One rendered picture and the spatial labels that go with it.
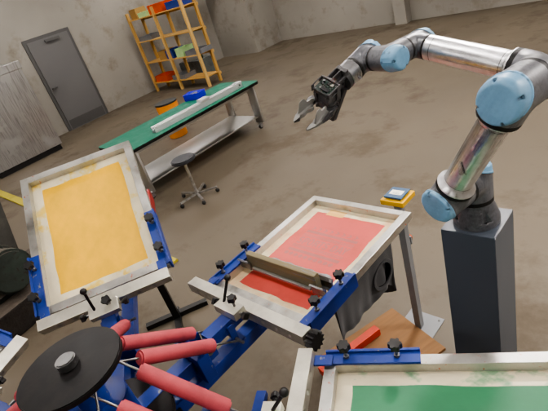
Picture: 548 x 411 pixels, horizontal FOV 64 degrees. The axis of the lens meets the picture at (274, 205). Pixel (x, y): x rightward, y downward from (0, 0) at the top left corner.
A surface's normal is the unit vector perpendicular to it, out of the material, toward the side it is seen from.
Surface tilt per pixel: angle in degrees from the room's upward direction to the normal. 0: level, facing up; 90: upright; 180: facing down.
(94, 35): 90
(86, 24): 90
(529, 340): 0
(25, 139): 90
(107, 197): 32
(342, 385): 0
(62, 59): 90
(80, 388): 0
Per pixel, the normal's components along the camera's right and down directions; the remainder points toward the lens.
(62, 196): -0.08, -0.51
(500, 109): -0.77, 0.40
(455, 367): -0.21, 0.53
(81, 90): 0.72, 0.14
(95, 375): -0.28, -0.84
